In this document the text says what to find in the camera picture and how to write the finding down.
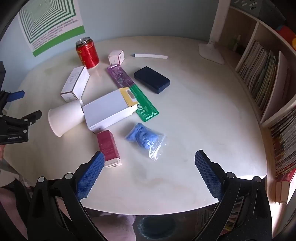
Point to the red drink can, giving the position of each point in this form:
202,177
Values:
89,54

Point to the small white cube box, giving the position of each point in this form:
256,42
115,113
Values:
115,56

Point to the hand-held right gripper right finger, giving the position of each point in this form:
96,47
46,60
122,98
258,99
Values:
208,173

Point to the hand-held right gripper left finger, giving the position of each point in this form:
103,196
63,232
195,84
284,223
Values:
90,178

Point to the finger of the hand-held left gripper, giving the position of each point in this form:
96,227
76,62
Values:
16,95
30,118

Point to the purple green toothbrush package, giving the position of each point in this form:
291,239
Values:
145,109

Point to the tall white carton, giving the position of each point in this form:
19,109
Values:
75,81

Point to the light wooden bookshelf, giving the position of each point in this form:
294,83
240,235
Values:
281,76

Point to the dark round bin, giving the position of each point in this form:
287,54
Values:
157,227

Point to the white desk lamp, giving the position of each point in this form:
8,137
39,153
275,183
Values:
212,49

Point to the row of thin books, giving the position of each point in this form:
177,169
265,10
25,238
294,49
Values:
259,71

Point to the white box with yellow flap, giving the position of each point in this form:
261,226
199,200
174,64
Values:
104,111

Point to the white pen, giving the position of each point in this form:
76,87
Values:
150,56

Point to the plastic bag with blue gloves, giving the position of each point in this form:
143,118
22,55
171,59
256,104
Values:
142,135

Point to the green striped wall poster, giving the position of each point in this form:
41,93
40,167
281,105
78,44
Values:
46,23

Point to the navy blue case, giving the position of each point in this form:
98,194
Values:
151,78

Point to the stack of magazines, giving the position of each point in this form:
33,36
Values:
285,143

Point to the red hardcover books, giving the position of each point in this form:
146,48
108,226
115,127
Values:
286,187

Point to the red and yellow toy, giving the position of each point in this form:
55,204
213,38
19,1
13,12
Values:
288,34

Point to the maroon carton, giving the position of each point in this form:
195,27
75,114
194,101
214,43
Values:
107,146

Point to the white paper cup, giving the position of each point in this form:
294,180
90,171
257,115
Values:
64,117

